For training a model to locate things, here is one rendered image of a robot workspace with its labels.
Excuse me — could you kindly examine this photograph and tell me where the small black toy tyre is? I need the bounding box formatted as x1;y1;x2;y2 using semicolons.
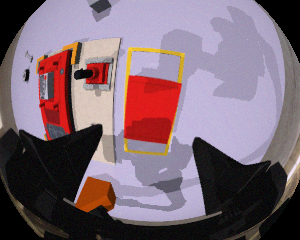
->
22;69;30;83

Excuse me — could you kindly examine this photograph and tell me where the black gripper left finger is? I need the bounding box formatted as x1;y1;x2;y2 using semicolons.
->
18;124;103;203

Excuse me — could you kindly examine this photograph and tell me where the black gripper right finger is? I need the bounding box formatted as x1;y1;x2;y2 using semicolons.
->
193;136;271;216

